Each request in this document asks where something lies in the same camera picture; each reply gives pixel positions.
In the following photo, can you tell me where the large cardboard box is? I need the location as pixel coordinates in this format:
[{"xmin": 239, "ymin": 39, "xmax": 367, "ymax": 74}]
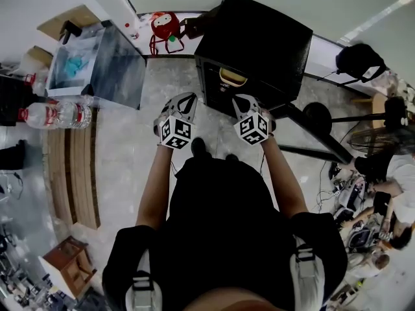
[{"xmin": 37, "ymin": 5, "xmax": 102, "ymax": 41}]

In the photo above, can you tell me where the red cartoon bag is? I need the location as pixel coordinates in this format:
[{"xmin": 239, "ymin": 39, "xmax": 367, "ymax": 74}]
[{"xmin": 148, "ymin": 11, "xmax": 185, "ymax": 55}]

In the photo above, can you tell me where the wooden step platform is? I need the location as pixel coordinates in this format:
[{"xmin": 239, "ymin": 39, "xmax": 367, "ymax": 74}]
[{"xmin": 43, "ymin": 108, "xmax": 101, "ymax": 230}]

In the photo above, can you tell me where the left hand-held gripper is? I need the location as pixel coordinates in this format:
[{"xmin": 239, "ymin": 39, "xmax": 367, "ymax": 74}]
[{"xmin": 152, "ymin": 91, "xmax": 198, "ymax": 149}]

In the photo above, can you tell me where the black cabinet fridge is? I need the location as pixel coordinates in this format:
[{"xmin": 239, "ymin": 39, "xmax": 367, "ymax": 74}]
[{"xmin": 193, "ymin": 0, "xmax": 354, "ymax": 165}]

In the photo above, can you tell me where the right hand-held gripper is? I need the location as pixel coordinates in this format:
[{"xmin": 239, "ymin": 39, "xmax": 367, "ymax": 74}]
[{"xmin": 231, "ymin": 94, "xmax": 277, "ymax": 146}]

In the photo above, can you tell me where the large clear water bottle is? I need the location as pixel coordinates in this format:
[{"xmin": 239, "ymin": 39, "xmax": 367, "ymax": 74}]
[
  {"xmin": 24, "ymin": 73, "xmax": 49, "ymax": 97},
  {"xmin": 18, "ymin": 100, "xmax": 62, "ymax": 129},
  {"xmin": 54, "ymin": 95, "xmax": 95, "ymax": 129}
]

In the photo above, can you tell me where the yellow container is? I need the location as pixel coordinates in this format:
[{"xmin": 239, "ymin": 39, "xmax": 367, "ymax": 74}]
[{"xmin": 219, "ymin": 67, "xmax": 249, "ymax": 87}]

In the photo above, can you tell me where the person's right forearm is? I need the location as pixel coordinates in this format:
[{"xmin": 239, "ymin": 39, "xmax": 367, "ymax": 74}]
[{"xmin": 261, "ymin": 136, "xmax": 309, "ymax": 220}]

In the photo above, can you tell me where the black backpack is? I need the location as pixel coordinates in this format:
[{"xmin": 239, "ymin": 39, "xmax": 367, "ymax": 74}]
[{"xmin": 335, "ymin": 43, "xmax": 387, "ymax": 84}]

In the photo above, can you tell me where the black bag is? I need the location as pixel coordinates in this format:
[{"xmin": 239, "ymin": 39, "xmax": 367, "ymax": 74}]
[{"xmin": 384, "ymin": 96, "xmax": 408, "ymax": 129}]

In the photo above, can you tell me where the person's black left shoe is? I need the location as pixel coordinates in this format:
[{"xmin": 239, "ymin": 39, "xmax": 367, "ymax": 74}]
[{"xmin": 191, "ymin": 137, "xmax": 208, "ymax": 157}]

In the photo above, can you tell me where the clear plastic storage bin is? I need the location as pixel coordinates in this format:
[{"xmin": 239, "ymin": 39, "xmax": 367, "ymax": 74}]
[{"xmin": 45, "ymin": 19, "xmax": 147, "ymax": 110}]

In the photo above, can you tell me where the brown wooden side table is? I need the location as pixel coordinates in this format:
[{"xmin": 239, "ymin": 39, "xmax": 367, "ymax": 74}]
[{"xmin": 41, "ymin": 235, "xmax": 98, "ymax": 299}]

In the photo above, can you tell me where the teal cloth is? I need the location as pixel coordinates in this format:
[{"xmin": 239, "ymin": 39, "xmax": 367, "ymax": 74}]
[{"xmin": 64, "ymin": 56, "xmax": 89, "ymax": 76}]

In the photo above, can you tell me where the black cabinet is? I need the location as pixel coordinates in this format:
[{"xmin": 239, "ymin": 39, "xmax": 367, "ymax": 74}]
[{"xmin": 0, "ymin": 75, "xmax": 36, "ymax": 128}]

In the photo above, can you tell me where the white harness strap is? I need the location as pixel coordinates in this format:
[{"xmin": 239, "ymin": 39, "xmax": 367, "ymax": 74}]
[
  {"xmin": 289, "ymin": 235, "xmax": 325, "ymax": 311},
  {"xmin": 125, "ymin": 249, "xmax": 163, "ymax": 311}
]

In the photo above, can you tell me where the person's black clothed body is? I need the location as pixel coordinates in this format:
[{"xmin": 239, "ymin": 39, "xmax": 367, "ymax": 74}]
[{"xmin": 102, "ymin": 155, "xmax": 348, "ymax": 311}]

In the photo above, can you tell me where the dark brown bag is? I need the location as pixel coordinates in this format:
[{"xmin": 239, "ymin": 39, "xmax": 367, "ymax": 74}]
[{"xmin": 180, "ymin": 13, "xmax": 208, "ymax": 40}]

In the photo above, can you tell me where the person's left forearm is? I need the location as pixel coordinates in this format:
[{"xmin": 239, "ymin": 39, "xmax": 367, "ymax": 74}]
[{"xmin": 135, "ymin": 144, "xmax": 178, "ymax": 229}]

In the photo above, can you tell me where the black floor fan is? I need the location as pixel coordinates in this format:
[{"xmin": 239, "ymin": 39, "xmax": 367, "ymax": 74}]
[{"xmin": 303, "ymin": 101, "xmax": 412, "ymax": 157}]

